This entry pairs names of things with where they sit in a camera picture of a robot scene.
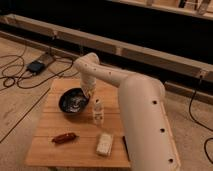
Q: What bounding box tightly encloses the dark ceramic bowl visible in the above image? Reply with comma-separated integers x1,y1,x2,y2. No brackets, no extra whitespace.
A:
58,88,89,115

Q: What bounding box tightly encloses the small clear plastic bottle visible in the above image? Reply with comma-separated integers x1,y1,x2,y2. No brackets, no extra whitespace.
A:
92,99,104,125

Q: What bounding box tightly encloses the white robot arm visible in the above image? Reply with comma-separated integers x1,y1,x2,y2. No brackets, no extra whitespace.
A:
74,53,181,171

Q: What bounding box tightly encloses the wooden table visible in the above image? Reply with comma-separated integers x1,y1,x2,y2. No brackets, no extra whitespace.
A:
25,78,182,171

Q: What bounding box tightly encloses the blue power adapter box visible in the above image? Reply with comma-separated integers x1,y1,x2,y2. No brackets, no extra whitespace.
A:
27,61,45,74

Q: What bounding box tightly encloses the red sausage snack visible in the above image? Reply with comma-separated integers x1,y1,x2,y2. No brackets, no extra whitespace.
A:
52,133,77,144

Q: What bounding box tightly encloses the white sponge block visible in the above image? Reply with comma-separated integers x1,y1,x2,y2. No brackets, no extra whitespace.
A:
96,133,113,156

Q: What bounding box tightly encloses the brown chocolate bar wrapper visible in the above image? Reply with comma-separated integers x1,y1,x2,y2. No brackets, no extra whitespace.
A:
122,136,130,160

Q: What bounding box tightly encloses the black floor cable left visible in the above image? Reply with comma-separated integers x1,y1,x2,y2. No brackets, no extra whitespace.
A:
0,44,81,90

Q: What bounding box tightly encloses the black cable right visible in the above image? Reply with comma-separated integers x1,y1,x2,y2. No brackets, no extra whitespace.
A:
188,74,213,165

